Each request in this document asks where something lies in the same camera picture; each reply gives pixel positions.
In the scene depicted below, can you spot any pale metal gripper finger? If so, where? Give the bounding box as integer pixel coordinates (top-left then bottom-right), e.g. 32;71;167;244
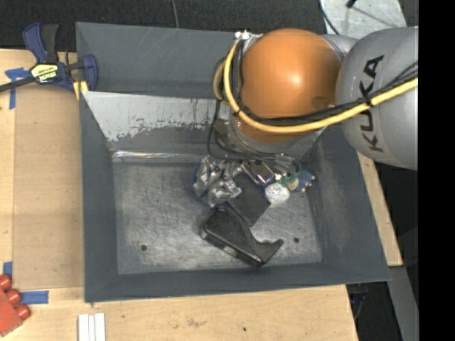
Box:
207;178;244;208
193;156;224;192

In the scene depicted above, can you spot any white speckled ball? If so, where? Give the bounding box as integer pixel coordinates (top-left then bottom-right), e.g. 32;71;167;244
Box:
264;183;291;206

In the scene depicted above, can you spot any black curved plastic holder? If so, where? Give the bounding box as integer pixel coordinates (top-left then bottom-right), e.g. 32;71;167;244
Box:
200;205;286;268

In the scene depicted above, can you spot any pale wood flat board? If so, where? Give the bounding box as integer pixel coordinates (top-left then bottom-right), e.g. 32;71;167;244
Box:
12;50;87;291

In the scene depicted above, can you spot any grey metal bin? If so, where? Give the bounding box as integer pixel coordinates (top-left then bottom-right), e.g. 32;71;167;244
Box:
74;21;392;303

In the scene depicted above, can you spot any blue toy animal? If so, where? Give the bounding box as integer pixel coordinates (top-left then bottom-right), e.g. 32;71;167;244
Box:
293;170;317;194

